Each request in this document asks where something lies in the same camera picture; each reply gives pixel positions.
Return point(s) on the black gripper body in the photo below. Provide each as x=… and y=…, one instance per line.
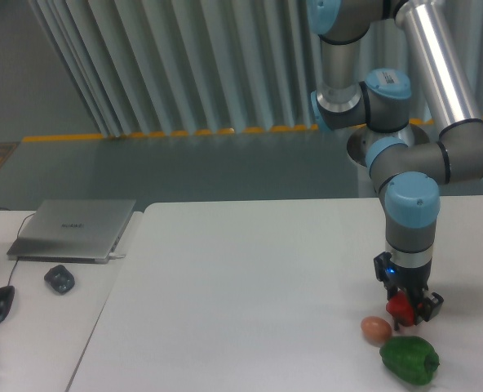
x=412, y=281

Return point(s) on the red bell pepper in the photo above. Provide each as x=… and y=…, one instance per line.
x=407, y=313

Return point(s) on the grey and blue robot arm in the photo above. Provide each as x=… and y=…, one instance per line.
x=405, y=177

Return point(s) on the green bell pepper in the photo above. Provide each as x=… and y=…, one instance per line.
x=411, y=358

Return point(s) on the brown egg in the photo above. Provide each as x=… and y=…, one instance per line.
x=376, y=329

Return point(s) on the white laptop plug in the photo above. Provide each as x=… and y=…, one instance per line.
x=115, y=256

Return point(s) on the silver closed laptop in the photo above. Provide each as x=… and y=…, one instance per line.
x=73, y=230

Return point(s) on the small dark grey case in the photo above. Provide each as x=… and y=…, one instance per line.
x=59, y=279

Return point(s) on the white folding partition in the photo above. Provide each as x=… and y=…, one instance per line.
x=178, y=68

